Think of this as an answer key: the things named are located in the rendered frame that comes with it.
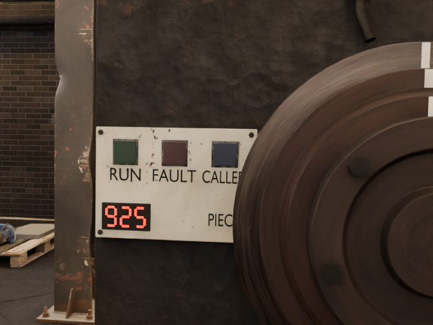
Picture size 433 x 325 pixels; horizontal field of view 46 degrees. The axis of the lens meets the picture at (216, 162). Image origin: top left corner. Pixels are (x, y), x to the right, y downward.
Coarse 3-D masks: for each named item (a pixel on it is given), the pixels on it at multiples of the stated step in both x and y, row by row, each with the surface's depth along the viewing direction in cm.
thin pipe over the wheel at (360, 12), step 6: (354, 0) 76; (360, 0) 76; (354, 6) 76; (360, 6) 76; (354, 12) 76; (360, 12) 76; (366, 12) 76; (360, 18) 76; (366, 18) 75; (360, 24) 76; (366, 24) 75; (360, 30) 76; (366, 30) 75; (372, 30) 75; (366, 36) 75; (372, 36) 75; (366, 42) 76
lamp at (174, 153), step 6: (168, 144) 80; (174, 144) 80; (180, 144) 80; (168, 150) 80; (174, 150) 80; (180, 150) 80; (168, 156) 80; (174, 156) 80; (180, 156) 80; (168, 162) 80; (174, 162) 80; (180, 162) 80
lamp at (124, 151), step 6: (114, 144) 81; (120, 144) 81; (126, 144) 81; (132, 144) 81; (114, 150) 81; (120, 150) 81; (126, 150) 81; (132, 150) 81; (114, 156) 81; (120, 156) 81; (126, 156) 81; (132, 156) 81; (114, 162) 81; (120, 162) 81; (126, 162) 81; (132, 162) 81
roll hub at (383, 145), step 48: (384, 144) 56; (432, 144) 55; (336, 192) 56; (384, 192) 57; (432, 192) 55; (336, 240) 57; (384, 240) 56; (432, 240) 55; (336, 288) 57; (384, 288) 57; (432, 288) 55
